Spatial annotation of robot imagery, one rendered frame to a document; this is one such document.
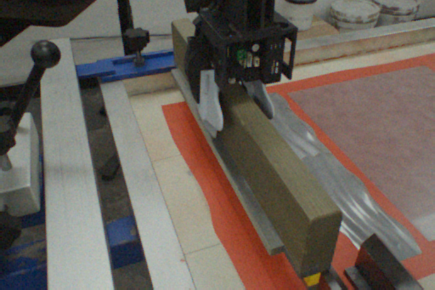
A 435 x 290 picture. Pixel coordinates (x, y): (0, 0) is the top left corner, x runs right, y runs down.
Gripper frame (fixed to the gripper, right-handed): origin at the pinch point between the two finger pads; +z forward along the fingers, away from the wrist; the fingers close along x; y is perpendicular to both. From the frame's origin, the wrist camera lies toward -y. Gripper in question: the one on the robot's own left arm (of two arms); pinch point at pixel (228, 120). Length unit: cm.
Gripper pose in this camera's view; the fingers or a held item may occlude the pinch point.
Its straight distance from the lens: 48.3
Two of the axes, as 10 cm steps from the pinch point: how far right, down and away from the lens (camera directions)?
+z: 0.0, 8.0, 6.0
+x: 9.4, -2.1, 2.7
